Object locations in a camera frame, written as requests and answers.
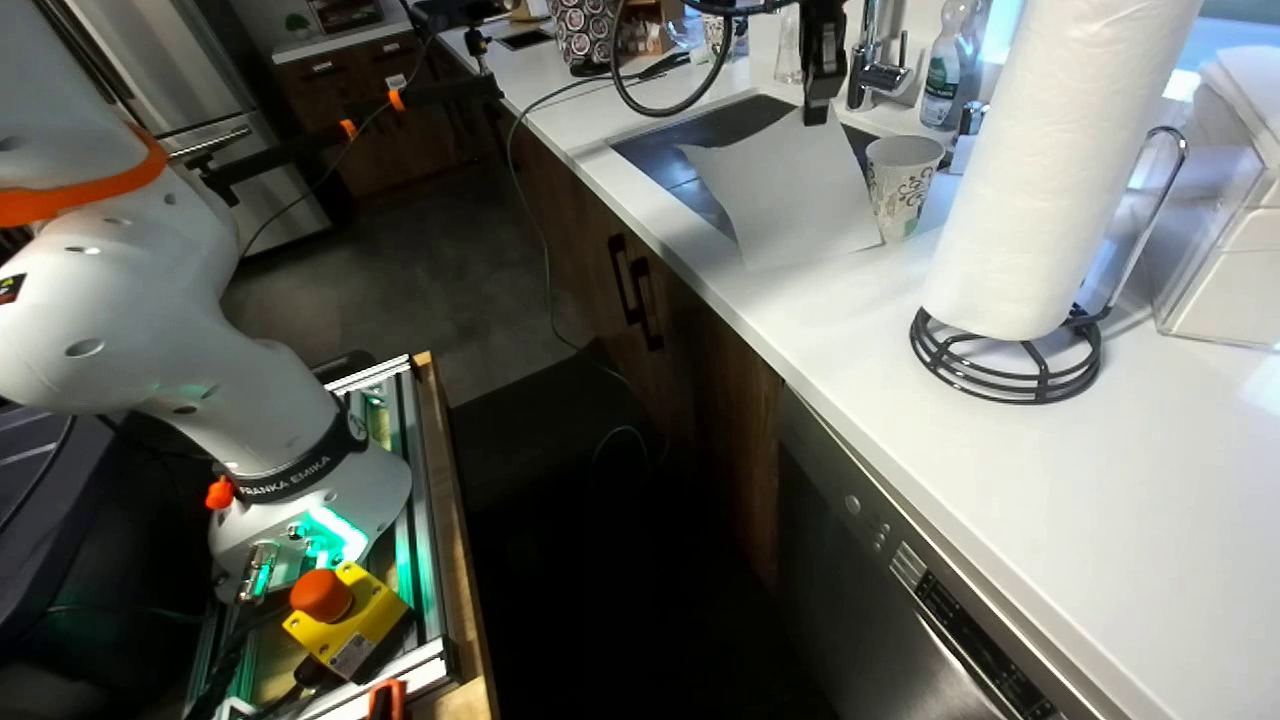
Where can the yellow emergency stop button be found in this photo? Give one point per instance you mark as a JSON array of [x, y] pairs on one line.
[[335, 614]]

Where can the wood and aluminium robot cart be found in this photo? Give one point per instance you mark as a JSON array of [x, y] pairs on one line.
[[441, 533]]

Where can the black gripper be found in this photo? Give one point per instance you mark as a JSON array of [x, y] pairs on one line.
[[823, 28]]

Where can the patterned fabric bag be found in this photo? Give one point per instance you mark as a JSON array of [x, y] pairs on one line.
[[594, 34]]

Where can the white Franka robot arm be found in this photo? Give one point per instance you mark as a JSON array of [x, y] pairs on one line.
[[120, 306]]

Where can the brown wooden drawer cabinet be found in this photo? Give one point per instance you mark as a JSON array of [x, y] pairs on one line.
[[374, 122]]

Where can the chrome kitchen faucet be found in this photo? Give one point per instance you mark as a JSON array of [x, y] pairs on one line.
[[882, 54]]

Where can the small white cup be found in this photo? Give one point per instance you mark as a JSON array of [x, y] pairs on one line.
[[719, 39]]

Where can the wooden sink counter cabinet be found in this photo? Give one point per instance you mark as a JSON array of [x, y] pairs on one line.
[[586, 253]]

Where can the patterned paper cup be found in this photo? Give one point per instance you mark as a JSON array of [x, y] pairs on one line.
[[906, 185]]

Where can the stainless steel dishwasher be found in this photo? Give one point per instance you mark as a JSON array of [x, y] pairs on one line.
[[855, 601]]

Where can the clear glass bottle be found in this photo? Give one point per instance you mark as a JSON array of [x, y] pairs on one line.
[[784, 44]]

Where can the stainless steel refrigerator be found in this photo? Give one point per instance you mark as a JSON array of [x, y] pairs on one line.
[[212, 74]]

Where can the black phone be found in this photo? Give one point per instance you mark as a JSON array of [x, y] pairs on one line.
[[527, 39]]

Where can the stainless steel sink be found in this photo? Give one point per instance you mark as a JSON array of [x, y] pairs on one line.
[[661, 153]]

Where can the black camera stand orange clamps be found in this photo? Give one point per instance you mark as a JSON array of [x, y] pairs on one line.
[[264, 160]]

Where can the white paper towel roll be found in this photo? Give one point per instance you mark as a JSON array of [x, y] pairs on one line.
[[1066, 160]]

